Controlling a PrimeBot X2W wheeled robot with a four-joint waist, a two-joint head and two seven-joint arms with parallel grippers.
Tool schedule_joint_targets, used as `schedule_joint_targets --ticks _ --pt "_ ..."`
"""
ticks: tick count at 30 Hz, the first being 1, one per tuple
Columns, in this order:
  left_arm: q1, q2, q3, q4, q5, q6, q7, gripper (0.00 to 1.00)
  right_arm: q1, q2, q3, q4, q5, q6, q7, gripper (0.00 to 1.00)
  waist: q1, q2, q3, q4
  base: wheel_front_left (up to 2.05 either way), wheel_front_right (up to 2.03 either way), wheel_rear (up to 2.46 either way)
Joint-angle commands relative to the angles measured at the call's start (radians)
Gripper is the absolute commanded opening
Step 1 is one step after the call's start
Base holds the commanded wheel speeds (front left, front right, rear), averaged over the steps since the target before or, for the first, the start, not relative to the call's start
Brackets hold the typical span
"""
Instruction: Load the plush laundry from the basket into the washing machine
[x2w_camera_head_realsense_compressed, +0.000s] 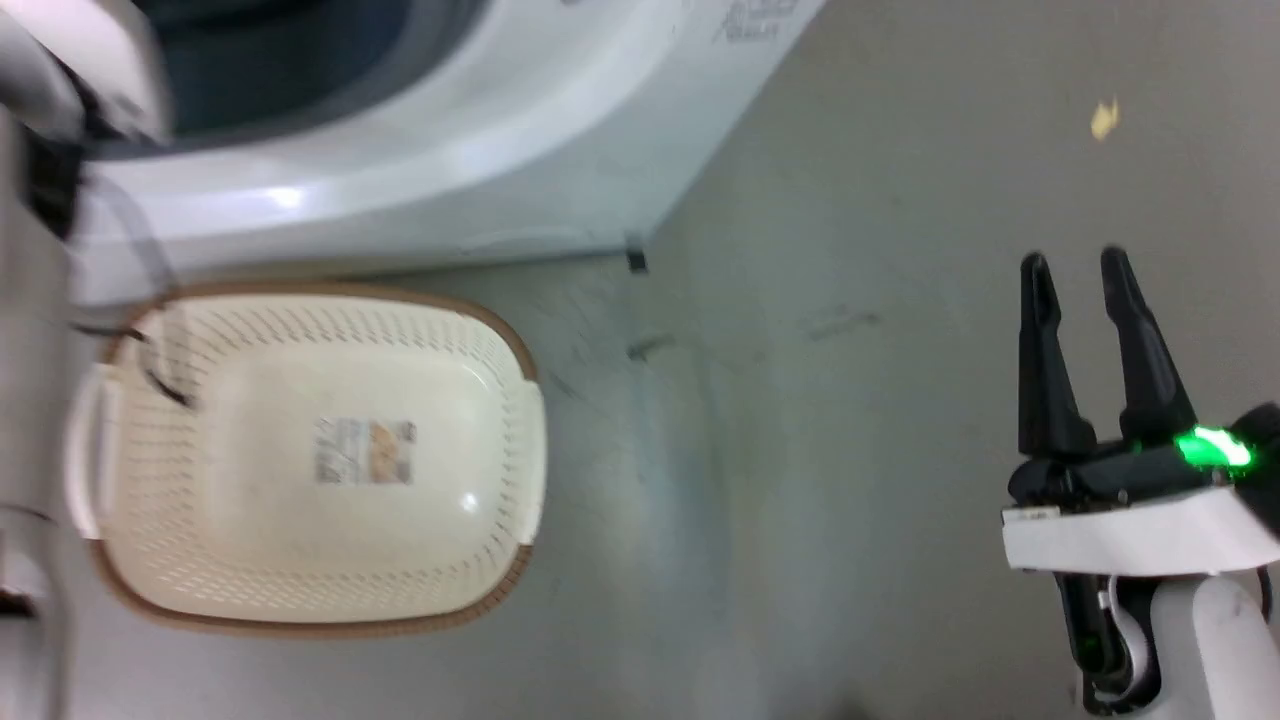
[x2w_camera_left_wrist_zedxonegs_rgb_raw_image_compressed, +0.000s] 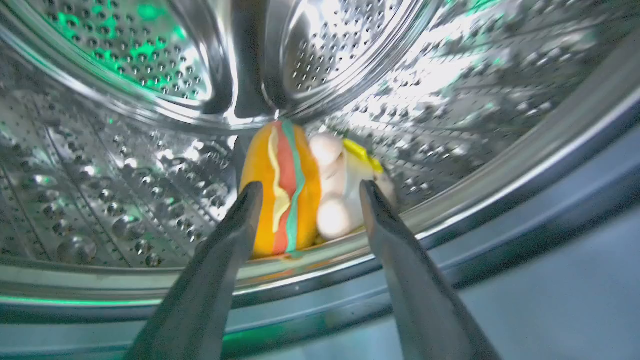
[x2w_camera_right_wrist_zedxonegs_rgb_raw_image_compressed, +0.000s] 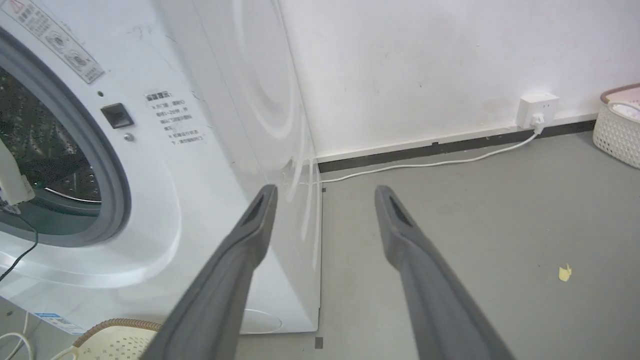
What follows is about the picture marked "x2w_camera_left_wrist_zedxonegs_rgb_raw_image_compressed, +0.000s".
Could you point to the steel washing machine drum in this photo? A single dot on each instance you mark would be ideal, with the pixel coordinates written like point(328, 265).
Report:
point(125, 150)

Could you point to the orange hamburger plush toy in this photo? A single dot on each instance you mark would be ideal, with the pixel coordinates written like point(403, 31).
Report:
point(287, 190)

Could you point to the white plush toy yellow trim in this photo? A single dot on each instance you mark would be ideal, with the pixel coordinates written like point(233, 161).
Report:
point(340, 190)

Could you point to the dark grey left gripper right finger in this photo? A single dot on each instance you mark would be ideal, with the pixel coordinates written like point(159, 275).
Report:
point(425, 300)

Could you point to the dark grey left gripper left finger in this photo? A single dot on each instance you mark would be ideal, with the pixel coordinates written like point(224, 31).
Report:
point(200, 295)

